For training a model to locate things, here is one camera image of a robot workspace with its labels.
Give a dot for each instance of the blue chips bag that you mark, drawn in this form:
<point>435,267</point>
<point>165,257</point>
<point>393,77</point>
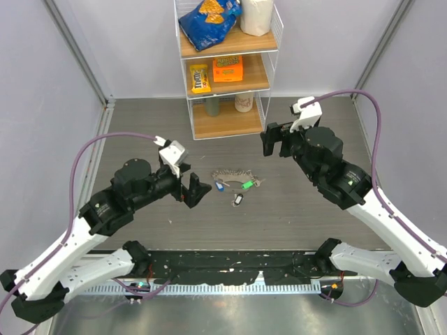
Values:
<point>209,22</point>

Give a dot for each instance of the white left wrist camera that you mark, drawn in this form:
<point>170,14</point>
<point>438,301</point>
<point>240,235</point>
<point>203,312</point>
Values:
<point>173,154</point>

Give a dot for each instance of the key with green tag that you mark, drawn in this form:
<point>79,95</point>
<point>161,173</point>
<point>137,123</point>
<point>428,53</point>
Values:
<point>249,184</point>

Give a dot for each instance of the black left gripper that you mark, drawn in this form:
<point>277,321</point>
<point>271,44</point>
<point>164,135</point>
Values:
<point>196,189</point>

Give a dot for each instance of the metal key organizer with rings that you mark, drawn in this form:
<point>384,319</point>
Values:
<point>241,176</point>

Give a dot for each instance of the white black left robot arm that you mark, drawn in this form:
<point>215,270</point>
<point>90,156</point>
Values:
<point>46,285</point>

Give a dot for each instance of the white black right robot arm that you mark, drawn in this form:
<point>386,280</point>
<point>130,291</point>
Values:
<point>416,266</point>

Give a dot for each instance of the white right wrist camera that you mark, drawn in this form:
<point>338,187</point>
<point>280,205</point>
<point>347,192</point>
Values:
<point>307,115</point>

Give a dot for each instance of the white wire shelf unit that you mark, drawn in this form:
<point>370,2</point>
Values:
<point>228,86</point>

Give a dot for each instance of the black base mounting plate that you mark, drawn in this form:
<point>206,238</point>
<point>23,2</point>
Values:
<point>238,267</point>

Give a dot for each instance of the white paper towel roll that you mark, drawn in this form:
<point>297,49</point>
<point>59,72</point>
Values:
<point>256,16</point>

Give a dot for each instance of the orange candy box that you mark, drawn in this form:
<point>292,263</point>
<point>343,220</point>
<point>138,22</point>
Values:
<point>228,69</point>

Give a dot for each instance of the white printed cup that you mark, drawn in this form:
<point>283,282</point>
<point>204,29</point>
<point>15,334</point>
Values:
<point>244,101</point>

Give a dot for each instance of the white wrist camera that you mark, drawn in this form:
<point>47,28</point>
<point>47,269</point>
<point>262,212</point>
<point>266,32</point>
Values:
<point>173,154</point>
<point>307,115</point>

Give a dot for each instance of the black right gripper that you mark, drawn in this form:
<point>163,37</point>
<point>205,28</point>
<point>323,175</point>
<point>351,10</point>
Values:
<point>276,132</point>

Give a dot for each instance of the white slotted cable duct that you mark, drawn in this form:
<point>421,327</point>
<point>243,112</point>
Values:
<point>258,287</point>

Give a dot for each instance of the key with blue tag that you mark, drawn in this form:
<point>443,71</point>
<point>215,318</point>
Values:
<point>221,185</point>

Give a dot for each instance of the yellow candy bag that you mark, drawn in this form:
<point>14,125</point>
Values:
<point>199,79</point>

